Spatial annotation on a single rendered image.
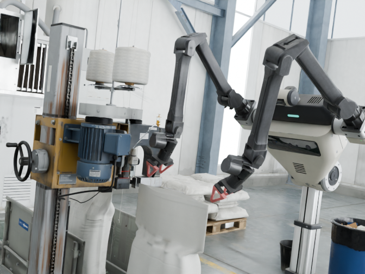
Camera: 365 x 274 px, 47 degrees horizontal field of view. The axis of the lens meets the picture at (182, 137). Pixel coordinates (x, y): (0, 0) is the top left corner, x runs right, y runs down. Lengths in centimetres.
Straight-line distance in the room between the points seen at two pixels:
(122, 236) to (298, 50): 182
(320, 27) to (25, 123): 778
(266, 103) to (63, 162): 95
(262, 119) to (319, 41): 926
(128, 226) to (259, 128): 148
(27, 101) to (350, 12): 802
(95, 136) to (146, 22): 557
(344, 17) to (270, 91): 946
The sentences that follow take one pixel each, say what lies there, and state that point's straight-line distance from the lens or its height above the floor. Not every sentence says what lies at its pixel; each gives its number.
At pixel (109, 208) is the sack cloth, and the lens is 241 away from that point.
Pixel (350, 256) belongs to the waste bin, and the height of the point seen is 41.
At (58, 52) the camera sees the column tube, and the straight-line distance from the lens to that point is 199.
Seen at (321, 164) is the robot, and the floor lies 126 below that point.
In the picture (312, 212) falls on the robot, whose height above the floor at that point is 101.
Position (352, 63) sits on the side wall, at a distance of 1052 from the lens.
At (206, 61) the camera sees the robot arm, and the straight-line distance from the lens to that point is 197.
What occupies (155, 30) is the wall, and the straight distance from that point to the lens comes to 738.
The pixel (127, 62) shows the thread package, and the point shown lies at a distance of 189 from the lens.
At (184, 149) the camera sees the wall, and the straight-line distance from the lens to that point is 790.
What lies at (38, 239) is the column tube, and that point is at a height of 77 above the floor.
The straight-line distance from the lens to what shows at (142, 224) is 212.
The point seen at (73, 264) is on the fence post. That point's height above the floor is 61.
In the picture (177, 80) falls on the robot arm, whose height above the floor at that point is 156.
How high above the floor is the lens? 141
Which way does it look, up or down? 3 degrees down
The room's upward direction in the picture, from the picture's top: 6 degrees clockwise
